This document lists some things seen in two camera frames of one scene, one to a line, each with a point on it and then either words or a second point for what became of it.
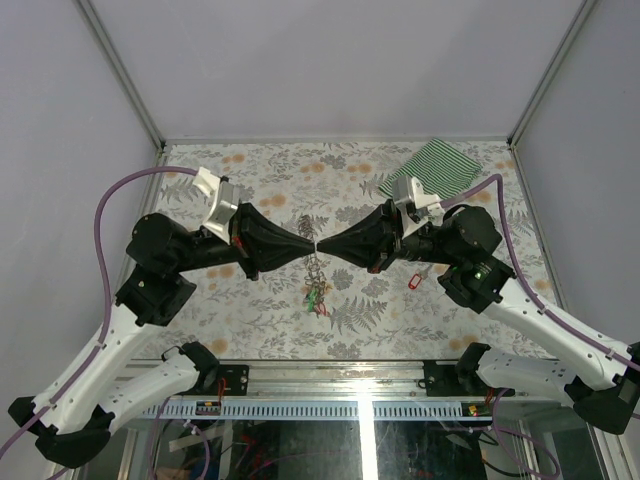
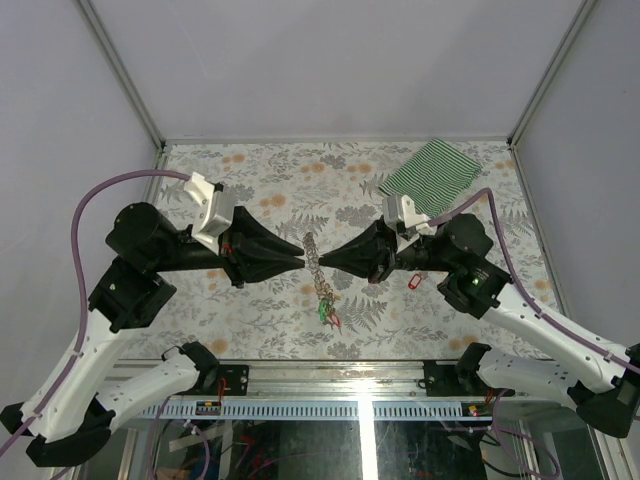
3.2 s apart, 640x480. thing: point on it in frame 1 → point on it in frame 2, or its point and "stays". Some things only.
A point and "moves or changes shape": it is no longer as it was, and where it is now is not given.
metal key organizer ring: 316,275 moves or changes shape
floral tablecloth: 331,306 stays
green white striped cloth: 439,169 stays
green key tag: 311,297 → 323,309
